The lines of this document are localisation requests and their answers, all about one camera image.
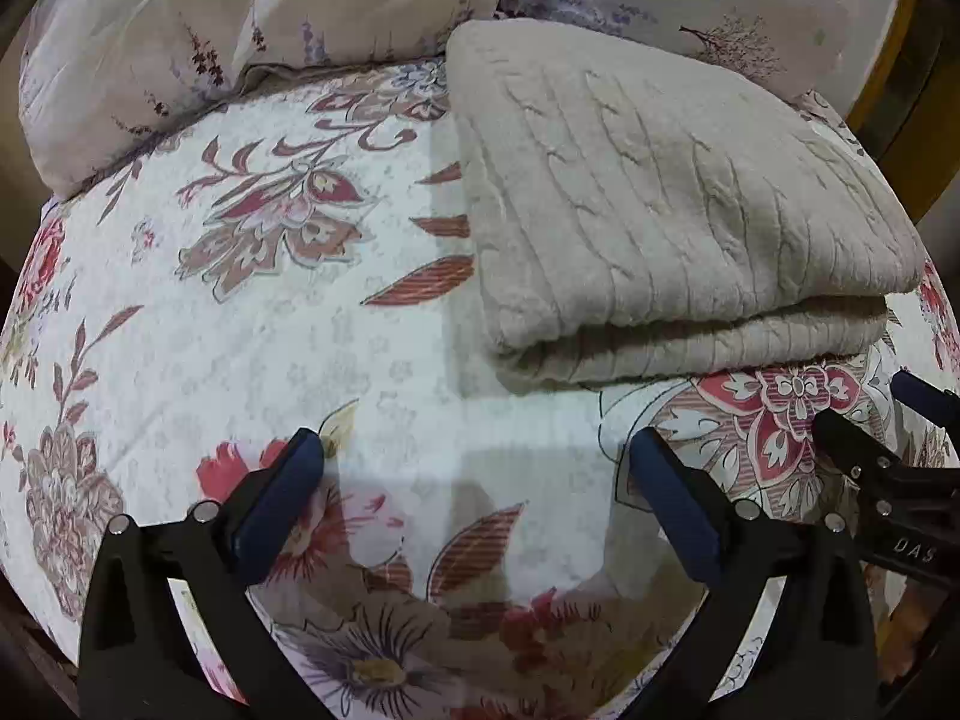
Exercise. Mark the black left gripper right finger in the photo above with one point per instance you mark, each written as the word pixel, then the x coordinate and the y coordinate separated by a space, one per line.
pixel 785 629

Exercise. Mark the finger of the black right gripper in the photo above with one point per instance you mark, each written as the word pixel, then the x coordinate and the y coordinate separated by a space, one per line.
pixel 940 407
pixel 852 451

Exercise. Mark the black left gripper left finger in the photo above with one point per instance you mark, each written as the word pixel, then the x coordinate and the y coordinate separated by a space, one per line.
pixel 136 660

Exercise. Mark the beige cable knit sweater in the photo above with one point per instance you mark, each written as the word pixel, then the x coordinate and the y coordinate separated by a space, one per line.
pixel 638 214

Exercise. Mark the wooden bed headboard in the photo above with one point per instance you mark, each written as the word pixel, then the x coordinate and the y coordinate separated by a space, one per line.
pixel 906 116

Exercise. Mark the floral bed sheet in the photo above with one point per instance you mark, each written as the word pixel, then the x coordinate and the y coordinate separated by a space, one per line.
pixel 302 259

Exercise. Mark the left lavender print pillow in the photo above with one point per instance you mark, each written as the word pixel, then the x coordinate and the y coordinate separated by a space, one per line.
pixel 99 78

